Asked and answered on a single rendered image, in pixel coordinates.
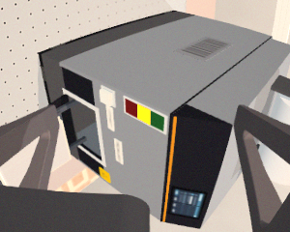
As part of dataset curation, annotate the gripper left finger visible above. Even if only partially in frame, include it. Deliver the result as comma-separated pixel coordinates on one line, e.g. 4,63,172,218
0,104,60,189

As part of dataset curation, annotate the grey flat base plate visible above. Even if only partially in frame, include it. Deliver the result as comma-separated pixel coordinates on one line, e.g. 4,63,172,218
0,0,187,126

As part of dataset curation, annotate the cream well plate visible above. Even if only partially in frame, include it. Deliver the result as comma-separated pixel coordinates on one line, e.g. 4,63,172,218
0,116,72,186

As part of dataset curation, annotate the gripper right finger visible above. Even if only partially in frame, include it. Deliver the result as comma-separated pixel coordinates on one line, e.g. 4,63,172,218
234,104,290,232

